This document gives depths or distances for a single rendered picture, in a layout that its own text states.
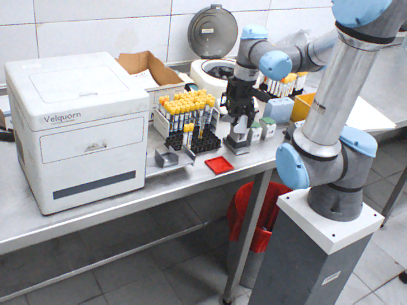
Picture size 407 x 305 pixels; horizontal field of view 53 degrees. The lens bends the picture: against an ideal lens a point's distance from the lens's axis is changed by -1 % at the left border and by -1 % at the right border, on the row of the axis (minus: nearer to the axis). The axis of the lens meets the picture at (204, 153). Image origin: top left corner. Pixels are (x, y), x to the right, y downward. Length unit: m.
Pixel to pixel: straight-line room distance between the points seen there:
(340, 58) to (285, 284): 0.75
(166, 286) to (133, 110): 1.20
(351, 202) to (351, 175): 0.09
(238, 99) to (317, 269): 0.54
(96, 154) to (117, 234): 0.88
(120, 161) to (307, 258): 0.58
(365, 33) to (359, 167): 0.39
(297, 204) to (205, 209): 0.91
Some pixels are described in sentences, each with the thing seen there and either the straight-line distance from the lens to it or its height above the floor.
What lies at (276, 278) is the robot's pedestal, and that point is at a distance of 1.36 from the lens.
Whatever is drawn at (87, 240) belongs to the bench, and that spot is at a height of 0.27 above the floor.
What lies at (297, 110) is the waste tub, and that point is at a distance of 1.59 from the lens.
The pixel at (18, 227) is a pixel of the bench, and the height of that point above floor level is 0.88.
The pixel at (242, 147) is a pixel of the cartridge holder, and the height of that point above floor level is 0.89.
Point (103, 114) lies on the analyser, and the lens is 0.97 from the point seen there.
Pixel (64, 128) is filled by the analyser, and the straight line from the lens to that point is 0.95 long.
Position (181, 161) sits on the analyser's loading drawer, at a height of 0.92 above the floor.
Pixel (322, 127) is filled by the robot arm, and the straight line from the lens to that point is 0.93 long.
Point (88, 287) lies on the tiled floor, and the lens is 2.03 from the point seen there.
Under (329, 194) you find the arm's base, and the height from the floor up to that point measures 0.98.
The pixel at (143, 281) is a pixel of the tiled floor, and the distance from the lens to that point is 2.04.
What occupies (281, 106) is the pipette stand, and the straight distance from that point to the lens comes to 1.51.
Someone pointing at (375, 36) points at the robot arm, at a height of 1.43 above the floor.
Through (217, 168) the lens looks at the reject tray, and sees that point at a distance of 1.27.
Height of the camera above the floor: 1.64
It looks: 35 degrees down
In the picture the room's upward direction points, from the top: 10 degrees clockwise
